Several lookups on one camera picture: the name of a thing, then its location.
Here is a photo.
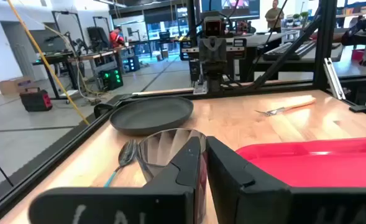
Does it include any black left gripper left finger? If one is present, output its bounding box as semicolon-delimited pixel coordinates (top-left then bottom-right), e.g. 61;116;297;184
29;136;208;224

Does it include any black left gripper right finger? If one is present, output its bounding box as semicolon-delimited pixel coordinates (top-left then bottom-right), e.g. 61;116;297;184
206;136;366;224

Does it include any dark ribbed glass cup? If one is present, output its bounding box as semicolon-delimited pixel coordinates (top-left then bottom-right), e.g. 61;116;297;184
135;128;208;184

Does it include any metal spoon blue handle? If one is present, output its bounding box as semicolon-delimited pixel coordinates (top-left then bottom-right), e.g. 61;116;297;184
103;139;139;189

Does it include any red plastic tray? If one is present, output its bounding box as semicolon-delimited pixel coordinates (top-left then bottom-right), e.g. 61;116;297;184
235;136;366;189

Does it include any black round plate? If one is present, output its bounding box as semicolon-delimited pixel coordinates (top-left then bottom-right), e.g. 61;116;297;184
109;96;194;136

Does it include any metal fork orange handle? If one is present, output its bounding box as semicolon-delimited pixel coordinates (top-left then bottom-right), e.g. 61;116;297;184
254;95;317;118

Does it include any person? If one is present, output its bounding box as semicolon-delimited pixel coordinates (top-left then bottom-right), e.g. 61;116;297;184
109;27;126;49
264;0;285;34

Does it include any computer with green lights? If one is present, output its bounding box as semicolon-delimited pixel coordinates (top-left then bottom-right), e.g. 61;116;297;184
99;68;124;91

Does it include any background wooden desk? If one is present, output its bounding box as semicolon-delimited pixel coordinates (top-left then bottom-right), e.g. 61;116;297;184
32;45;137;100

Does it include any red and black floor box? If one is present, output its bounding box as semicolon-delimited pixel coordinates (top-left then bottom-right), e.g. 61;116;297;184
19;87;53;113

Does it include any cardboard box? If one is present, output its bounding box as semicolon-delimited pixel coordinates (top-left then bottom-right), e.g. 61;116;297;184
0;77;35;95

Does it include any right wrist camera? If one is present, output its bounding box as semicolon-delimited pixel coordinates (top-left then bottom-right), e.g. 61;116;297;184
202;15;226;38

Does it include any wall-mounted display screen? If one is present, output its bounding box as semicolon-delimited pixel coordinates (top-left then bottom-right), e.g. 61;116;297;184
201;0;261;21

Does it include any black aluminium table frame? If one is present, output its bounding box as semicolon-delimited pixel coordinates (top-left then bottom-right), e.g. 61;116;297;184
0;0;366;223

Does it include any long yellow cable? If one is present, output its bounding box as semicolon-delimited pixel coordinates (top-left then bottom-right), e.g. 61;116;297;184
7;0;91;126

